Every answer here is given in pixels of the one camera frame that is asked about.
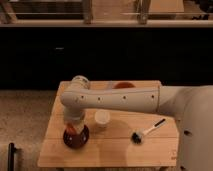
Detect orange apple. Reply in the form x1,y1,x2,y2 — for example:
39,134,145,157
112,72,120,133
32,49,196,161
66,123,77,135

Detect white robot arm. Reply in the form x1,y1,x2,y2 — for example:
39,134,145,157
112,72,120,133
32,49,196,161
60,75,213,171

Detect dark purple bowl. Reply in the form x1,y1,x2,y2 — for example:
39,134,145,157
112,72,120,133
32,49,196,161
63,126,89,149

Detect orange bowl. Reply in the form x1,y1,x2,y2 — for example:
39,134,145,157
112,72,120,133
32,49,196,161
113,82,135,89

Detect white cup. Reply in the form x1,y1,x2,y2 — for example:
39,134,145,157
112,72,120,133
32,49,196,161
94,110,110,128

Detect wooden folding table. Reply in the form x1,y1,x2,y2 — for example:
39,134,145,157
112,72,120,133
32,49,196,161
37,80,183,171

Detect black white dish brush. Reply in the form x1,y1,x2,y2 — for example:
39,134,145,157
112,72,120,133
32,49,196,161
131,119,166,144

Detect dark long cabinet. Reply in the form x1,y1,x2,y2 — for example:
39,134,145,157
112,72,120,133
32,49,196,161
0,27,213,89

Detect black post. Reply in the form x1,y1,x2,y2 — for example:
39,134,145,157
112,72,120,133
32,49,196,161
7,143,16,171

